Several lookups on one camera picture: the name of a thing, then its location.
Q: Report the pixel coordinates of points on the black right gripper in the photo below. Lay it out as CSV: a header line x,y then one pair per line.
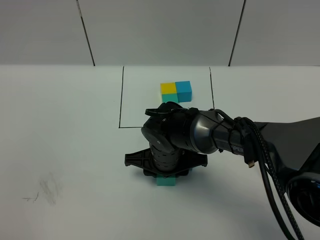
x,y
155,162

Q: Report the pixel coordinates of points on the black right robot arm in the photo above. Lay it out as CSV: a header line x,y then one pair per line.
x,y
182,138

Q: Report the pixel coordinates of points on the green template cube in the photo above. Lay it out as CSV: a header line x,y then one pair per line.
x,y
170,97

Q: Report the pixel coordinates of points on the yellow template cube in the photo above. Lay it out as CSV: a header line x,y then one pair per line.
x,y
168,88

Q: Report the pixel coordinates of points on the blue template cube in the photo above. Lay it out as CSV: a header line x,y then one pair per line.
x,y
184,91

